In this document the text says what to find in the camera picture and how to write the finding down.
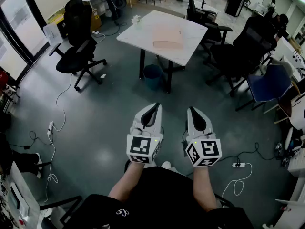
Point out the person's right forearm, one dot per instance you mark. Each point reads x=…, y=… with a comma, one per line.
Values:
x=205, y=187

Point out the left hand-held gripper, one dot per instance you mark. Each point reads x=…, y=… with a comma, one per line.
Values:
x=139, y=147

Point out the teal waste bin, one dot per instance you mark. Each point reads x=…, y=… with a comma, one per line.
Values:
x=152, y=76

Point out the black mesh office chair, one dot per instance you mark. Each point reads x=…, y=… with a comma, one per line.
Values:
x=252, y=44

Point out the person's black shirt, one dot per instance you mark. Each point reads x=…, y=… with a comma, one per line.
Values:
x=162, y=199

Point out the blue chair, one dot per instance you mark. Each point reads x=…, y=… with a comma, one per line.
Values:
x=269, y=85

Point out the person's white shoe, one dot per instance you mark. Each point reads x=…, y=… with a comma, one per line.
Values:
x=166, y=164

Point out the person's left forearm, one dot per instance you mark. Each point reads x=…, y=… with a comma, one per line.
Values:
x=124, y=182

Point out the black cabinet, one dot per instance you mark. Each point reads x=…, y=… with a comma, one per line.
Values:
x=234, y=3

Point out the white flowers in green cup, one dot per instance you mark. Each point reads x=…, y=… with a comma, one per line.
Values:
x=136, y=20

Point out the black wristband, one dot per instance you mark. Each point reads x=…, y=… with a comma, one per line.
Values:
x=127, y=166

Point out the white paper scrap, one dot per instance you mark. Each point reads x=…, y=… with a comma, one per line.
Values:
x=103, y=75

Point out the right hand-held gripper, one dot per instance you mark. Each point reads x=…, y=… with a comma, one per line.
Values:
x=207, y=151

